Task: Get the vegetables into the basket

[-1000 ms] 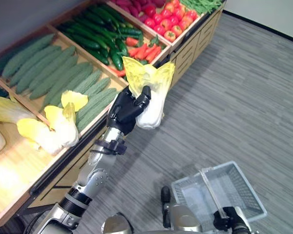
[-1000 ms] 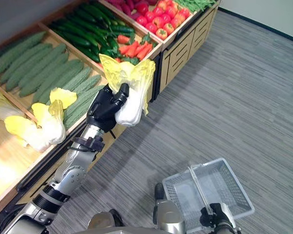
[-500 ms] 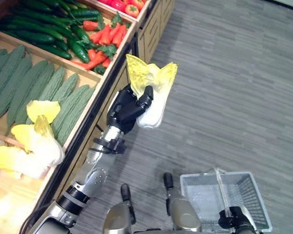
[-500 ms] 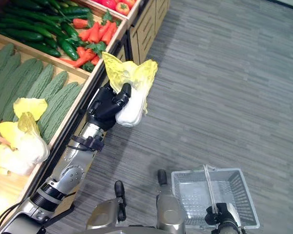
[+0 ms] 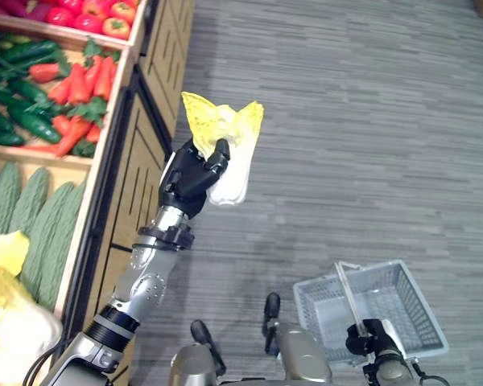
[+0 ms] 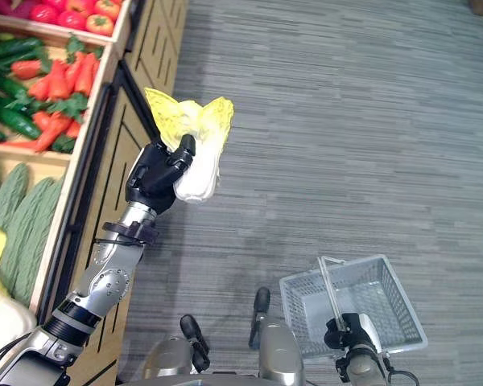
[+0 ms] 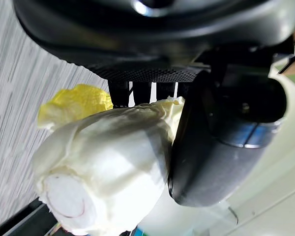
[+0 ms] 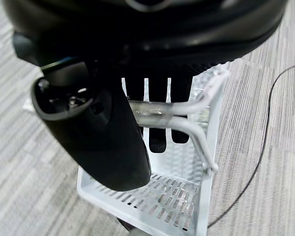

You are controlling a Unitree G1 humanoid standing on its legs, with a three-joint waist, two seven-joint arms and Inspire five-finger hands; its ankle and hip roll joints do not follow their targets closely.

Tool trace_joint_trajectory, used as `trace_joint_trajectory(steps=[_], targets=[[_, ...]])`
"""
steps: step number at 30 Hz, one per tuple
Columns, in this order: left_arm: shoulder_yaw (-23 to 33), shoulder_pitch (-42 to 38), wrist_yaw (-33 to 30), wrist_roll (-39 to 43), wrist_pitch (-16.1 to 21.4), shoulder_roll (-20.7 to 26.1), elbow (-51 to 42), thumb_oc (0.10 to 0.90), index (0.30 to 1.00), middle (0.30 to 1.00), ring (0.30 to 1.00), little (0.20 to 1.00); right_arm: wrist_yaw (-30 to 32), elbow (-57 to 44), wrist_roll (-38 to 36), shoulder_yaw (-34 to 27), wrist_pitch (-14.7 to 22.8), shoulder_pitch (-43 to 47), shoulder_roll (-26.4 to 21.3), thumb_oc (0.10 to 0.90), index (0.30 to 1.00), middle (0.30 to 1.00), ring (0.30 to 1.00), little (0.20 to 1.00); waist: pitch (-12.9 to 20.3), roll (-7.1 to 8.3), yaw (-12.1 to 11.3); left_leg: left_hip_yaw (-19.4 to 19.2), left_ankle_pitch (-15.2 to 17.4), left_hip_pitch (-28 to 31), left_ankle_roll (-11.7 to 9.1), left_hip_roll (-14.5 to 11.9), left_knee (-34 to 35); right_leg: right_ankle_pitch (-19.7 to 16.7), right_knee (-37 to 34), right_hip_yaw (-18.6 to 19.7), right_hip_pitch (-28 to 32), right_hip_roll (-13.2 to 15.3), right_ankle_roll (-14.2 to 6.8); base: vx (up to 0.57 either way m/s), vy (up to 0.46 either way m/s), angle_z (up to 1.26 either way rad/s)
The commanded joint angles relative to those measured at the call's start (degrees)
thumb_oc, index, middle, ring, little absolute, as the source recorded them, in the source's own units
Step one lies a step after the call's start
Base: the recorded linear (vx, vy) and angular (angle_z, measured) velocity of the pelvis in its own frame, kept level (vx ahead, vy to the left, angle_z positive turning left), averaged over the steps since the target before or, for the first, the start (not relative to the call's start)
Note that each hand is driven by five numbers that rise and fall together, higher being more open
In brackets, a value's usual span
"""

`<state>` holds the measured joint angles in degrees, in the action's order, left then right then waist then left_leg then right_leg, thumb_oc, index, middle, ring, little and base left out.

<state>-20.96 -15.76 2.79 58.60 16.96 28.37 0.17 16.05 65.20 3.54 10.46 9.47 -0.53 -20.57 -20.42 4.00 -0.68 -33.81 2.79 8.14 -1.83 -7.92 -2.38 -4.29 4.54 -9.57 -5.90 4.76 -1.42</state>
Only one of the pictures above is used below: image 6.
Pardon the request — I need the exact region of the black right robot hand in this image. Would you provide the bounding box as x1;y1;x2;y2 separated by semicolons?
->
324;312;384;351

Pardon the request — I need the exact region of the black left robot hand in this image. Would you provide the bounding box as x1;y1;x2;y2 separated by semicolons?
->
124;133;197;215

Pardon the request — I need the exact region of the grey plastic shopping basket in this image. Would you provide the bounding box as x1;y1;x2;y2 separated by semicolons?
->
279;253;429;360

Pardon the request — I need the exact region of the wooden produce display stand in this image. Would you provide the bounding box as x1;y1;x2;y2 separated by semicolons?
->
0;0;191;386

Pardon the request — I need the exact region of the silver right robot leg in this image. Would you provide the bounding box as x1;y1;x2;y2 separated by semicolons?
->
256;320;307;386

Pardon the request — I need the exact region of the silver robot leg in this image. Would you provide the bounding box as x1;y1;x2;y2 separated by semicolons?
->
256;320;307;386
142;336;195;380

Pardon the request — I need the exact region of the dark right robot foot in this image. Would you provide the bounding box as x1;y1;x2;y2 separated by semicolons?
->
247;285;272;350

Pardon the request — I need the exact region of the dark robot foot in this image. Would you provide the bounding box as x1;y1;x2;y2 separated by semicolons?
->
179;314;212;373
247;285;272;350

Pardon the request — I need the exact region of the orange carrot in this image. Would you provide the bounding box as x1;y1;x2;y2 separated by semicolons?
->
33;112;72;154
64;51;85;94
47;60;72;102
10;60;44;80
73;52;98;97
64;120;83;140
31;110;52;132
27;73;52;102
1;139;39;150

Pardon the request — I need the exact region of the dark left robot foot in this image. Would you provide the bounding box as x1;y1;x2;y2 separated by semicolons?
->
179;314;212;373

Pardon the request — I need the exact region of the orange red tomato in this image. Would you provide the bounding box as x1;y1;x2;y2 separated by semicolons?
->
93;0;122;22
65;0;97;15
85;14;115;38

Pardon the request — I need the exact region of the grey robot torso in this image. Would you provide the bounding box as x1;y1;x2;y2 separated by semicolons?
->
119;372;267;386

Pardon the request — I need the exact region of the silver left robot leg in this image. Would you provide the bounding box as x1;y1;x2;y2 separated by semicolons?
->
142;336;195;380

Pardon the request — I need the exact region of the magenta purple vegetable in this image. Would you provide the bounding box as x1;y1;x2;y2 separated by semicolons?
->
0;0;38;20

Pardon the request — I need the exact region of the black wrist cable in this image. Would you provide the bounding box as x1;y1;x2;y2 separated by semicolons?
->
385;353;421;386

